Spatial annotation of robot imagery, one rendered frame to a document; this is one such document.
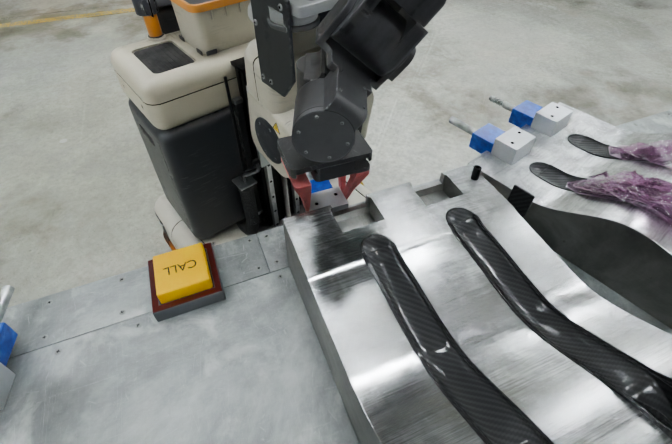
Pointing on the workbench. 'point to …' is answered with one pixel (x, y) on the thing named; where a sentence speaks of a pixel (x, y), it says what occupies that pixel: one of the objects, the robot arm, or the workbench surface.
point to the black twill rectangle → (521, 200)
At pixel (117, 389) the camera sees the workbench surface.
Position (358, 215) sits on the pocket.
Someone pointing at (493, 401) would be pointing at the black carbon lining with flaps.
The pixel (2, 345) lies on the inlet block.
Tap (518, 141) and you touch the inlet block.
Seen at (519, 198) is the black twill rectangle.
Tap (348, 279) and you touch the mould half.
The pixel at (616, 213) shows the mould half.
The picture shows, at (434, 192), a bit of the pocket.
